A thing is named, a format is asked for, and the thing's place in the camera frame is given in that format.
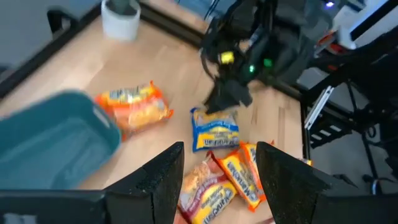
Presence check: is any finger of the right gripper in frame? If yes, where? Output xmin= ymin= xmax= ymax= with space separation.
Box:
xmin=231 ymin=80 xmax=254 ymax=108
xmin=203 ymin=80 xmax=234 ymax=114

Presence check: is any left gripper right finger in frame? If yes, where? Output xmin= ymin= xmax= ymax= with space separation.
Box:
xmin=255 ymin=141 xmax=332 ymax=224

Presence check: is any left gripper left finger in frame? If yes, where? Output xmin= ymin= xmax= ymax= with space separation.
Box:
xmin=104 ymin=141 xmax=185 ymax=224

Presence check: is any blue Maruchan ramen packet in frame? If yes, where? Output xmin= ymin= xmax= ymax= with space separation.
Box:
xmin=190 ymin=107 xmax=241 ymax=153

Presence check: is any red Maruchan ramen packet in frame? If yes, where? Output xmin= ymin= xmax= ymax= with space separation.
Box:
xmin=177 ymin=152 xmax=239 ymax=224

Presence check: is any teal plastic bin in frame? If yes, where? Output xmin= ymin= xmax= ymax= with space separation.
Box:
xmin=0 ymin=90 xmax=122 ymax=190

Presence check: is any potted plant white pot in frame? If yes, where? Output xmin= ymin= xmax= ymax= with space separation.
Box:
xmin=101 ymin=0 xmax=142 ymax=42

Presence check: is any silver metal bracket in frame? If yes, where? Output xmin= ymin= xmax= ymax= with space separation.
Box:
xmin=303 ymin=85 xmax=336 ymax=131

